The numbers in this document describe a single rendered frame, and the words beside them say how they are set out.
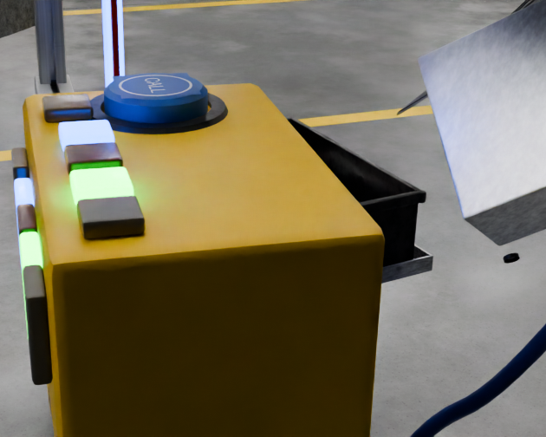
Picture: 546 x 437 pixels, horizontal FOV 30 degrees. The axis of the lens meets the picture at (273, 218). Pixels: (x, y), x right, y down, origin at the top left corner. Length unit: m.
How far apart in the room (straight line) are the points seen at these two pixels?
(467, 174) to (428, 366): 1.61
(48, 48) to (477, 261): 1.80
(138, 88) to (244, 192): 0.09
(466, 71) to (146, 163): 0.41
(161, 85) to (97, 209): 0.11
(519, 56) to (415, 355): 1.65
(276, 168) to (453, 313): 2.18
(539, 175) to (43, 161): 0.40
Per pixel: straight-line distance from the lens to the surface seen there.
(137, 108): 0.38
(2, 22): 2.70
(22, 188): 0.37
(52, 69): 1.20
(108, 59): 0.65
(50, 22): 1.19
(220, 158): 0.35
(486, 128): 0.71
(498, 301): 2.60
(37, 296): 0.30
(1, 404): 2.18
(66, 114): 0.39
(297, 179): 0.34
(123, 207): 0.30
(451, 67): 0.73
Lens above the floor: 1.20
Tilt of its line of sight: 24 degrees down
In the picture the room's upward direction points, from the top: 2 degrees clockwise
